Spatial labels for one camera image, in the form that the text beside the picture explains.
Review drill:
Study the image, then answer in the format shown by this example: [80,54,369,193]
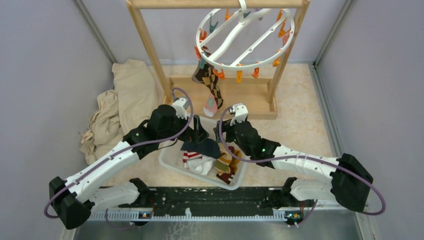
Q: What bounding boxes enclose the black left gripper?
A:
[158,111,209,144]

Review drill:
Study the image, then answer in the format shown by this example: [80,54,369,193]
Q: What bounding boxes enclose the dark blue sock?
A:
[180,138,221,159]

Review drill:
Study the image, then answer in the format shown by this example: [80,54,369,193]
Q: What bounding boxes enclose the red white striped sock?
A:
[182,151,203,163]

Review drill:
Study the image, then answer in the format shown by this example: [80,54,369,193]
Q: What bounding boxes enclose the mustard yellow sock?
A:
[229,146,242,174]

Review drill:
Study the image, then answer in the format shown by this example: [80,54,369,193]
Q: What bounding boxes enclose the beige striped ribbed sock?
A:
[213,152,238,185]

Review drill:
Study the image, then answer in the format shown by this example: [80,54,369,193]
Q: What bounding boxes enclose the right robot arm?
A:
[214,120,374,212]

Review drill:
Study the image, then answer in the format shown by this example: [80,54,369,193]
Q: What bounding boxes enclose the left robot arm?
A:
[47,104,210,230]

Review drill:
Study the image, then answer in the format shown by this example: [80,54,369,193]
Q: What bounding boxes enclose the white round clip hanger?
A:
[194,0,298,73]

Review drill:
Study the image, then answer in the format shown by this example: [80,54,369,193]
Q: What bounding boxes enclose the white perforated plastic basket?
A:
[159,116,248,190]

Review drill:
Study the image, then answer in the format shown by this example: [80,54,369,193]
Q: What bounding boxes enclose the pink sock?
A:
[203,93,218,118]

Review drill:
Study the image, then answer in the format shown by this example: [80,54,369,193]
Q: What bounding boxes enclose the argyle brown sock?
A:
[191,61,224,110]

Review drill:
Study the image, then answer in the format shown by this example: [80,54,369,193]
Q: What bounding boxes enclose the orange clothes clip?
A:
[213,68,226,80]

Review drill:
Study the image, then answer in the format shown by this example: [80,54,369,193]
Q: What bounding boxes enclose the yellow clothes clip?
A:
[236,70,243,84]

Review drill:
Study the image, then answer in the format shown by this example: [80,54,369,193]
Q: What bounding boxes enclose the beige crumpled cloth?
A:
[79,59,159,165]

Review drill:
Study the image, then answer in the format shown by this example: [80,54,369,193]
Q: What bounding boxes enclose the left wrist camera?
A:
[171,97,189,120]

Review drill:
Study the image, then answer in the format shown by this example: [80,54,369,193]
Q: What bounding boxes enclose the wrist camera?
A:
[171,97,189,120]
[229,102,249,126]

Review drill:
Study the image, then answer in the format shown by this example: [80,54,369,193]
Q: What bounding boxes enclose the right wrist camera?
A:
[229,102,249,126]

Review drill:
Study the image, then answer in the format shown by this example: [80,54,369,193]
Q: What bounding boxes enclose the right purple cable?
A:
[217,105,387,229]

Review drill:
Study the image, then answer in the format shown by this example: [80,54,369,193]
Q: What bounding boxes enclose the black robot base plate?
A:
[117,177,316,218]

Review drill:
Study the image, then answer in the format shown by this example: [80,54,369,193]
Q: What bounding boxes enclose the aluminium rail front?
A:
[67,187,369,223]

